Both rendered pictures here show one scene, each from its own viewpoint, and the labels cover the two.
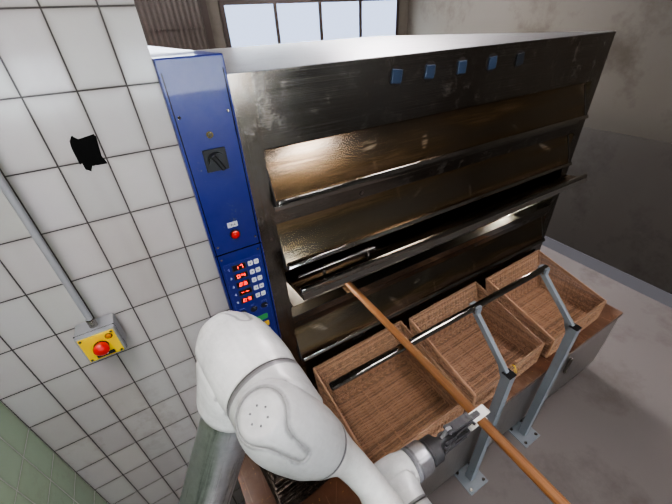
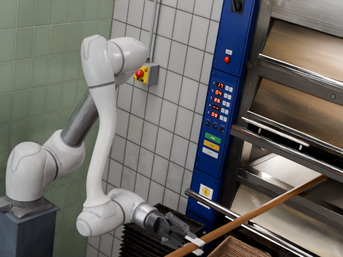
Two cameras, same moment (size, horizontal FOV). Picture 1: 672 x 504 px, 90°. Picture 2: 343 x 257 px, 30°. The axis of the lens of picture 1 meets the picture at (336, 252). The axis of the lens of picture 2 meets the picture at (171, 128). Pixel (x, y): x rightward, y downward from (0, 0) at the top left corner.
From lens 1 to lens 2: 215 cm
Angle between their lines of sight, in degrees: 58
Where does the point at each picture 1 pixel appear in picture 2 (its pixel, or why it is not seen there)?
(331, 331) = (262, 218)
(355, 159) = (335, 61)
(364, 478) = (102, 125)
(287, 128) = (290, 9)
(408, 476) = (130, 200)
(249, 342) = (121, 39)
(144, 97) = not seen: outside the picture
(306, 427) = (93, 49)
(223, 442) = not seen: hidden behind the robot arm
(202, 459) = not seen: hidden behind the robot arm
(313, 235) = (280, 105)
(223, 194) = (232, 29)
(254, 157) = (263, 18)
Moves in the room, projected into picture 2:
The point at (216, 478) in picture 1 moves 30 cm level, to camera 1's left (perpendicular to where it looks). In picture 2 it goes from (87, 94) to (70, 70)
